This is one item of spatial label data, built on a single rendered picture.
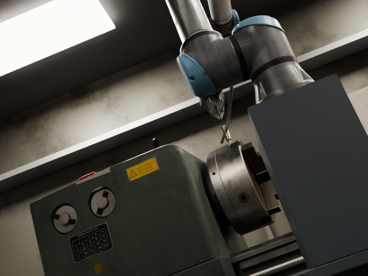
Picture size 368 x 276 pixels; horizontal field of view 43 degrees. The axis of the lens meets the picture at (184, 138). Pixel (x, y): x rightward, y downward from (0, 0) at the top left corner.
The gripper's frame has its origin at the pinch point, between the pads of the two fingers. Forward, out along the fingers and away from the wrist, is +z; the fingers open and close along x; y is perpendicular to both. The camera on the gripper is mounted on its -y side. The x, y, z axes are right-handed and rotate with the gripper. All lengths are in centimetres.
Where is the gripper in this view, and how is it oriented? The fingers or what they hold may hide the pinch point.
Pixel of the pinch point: (219, 117)
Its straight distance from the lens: 171.8
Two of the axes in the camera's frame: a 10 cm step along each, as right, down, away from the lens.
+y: 0.7, -4.6, -8.9
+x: 9.6, -2.2, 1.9
